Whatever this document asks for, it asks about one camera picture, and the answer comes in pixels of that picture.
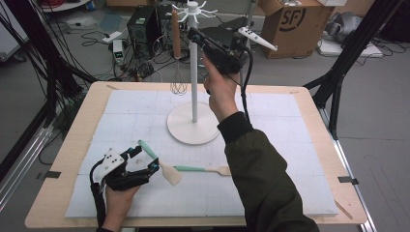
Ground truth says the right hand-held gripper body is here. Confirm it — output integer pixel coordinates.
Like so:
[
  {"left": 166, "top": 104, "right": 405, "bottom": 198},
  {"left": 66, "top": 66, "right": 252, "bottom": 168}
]
[{"left": 200, "top": 26, "right": 278, "bottom": 75}]

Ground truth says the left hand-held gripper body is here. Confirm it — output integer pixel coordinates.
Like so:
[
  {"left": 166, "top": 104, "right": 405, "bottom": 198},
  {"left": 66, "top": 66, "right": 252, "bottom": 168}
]
[{"left": 92, "top": 148, "right": 153, "bottom": 191}]

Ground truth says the wooden handle wire whisk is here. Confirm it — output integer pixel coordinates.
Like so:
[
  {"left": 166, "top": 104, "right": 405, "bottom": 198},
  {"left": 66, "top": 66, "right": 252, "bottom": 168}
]
[{"left": 169, "top": 8, "right": 190, "bottom": 96}]

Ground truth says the green handle slotted wooden spatula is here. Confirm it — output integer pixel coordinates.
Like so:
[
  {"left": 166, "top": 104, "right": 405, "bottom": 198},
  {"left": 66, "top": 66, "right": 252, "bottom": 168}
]
[{"left": 173, "top": 164, "right": 232, "bottom": 177}]

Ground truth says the white utensil stand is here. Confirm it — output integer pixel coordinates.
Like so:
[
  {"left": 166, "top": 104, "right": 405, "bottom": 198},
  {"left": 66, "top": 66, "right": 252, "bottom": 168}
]
[{"left": 166, "top": 0, "right": 221, "bottom": 146}]

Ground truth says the person's left hand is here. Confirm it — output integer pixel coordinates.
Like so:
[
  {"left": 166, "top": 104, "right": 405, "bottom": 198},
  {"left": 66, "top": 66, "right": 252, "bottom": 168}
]
[{"left": 102, "top": 184, "right": 142, "bottom": 232}]

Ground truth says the person's right hand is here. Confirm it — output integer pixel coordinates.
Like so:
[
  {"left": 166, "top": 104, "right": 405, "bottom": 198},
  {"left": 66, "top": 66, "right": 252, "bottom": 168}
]
[{"left": 202, "top": 55, "right": 242, "bottom": 124}]

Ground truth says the black round stool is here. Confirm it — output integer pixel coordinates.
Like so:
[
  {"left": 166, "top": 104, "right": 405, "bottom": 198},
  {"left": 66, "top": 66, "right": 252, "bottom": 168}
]
[{"left": 198, "top": 26, "right": 246, "bottom": 81}]

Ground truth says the white gridded mat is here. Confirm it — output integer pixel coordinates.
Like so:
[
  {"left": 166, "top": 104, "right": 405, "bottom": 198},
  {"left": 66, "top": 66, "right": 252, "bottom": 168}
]
[{"left": 64, "top": 89, "right": 339, "bottom": 218}]

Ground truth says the grey metal stand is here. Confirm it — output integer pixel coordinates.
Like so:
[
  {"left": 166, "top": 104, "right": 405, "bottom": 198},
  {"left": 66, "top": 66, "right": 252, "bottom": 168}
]
[{"left": 242, "top": 0, "right": 259, "bottom": 61}]

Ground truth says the black computer tower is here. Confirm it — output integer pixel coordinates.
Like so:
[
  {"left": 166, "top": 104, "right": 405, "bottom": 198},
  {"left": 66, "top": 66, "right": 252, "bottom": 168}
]
[{"left": 126, "top": 5, "right": 162, "bottom": 61}]

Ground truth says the wooden table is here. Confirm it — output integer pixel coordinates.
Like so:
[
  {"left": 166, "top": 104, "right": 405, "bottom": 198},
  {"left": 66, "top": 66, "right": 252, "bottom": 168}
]
[{"left": 24, "top": 80, "right": 368, "bottom": 229}]

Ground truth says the black tape strip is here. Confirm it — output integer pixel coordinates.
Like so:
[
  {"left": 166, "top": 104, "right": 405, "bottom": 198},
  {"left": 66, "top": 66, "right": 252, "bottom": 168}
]
[
  {"left": 36, "top": 170, "right": 62, "bottom": 181},
  {"left": 337, "top": 176, "right": 360, "bottom": 186}
]

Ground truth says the large printed cardboard box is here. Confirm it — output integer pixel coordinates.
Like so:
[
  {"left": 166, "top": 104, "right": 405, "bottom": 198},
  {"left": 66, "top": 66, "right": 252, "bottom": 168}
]
[{"left": 257, "top": 0, "right": 337, "bottom": 60}]

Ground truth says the white device with green display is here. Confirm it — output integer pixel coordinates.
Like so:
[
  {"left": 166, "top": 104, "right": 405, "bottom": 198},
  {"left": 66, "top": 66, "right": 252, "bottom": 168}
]
[{"left": 111, "top": 39, "right": 126, "bottom": 66}]

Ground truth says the white power strip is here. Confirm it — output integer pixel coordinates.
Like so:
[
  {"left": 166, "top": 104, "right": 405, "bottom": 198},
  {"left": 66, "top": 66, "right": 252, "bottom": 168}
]
[{"left": 102, "top": 30, "right": 124, "bottom": 44}]

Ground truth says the white flat board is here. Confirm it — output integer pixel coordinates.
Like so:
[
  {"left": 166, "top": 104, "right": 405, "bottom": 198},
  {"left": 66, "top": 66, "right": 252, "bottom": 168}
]
[{"left": 317, "top": 38, "right": 385, "bottom": 59}]

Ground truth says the white round side table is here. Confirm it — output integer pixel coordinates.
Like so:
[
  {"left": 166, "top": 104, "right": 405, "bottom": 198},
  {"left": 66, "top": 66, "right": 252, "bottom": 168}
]
[{"left": 38, "top": 0, "right": 92, "bottom": 14}]

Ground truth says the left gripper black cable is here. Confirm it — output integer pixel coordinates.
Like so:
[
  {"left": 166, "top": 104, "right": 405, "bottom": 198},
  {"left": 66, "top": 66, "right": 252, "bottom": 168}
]
[{"left": 89, "top": 159, "right": 107, "bottom": 228}]

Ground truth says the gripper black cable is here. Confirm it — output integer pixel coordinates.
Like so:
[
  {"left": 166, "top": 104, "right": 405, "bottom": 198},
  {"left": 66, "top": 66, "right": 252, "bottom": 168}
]
[
  {"left": 240, "top": 46, "right": 254, "bottom": 124},
  {"left": 89, "top": 159, "right": 107, "bottom": 228}
]

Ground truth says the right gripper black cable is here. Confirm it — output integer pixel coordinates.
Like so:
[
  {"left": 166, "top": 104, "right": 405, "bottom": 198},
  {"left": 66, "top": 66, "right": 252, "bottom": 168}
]
[{"left": 240, "top": 46, "right": 254, "bottom": 124}]

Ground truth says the tangle of black floor cables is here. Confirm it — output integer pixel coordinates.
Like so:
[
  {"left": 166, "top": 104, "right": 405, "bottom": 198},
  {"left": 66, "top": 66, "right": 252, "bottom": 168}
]
[{"left": 80, "top": 28, "right": 177, "bottom": 83}]

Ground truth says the aluminium rail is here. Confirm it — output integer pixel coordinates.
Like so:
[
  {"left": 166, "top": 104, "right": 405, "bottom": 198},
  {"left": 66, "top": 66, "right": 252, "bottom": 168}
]
[
  {"left": 0, "top": 125, "right": 54, "bottom": 212},
  {"left": 317, "top": 107, "right": 377, "bottom": 232}
]

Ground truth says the black metal frame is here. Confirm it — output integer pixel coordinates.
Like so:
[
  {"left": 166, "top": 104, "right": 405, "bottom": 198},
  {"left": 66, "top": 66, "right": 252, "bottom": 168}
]
[
  {"left": 303, "top": 0, "right": 405, "bottom": 140},
  {"left": 0, "top": 0, "right": 98, "bottom": 129}
]

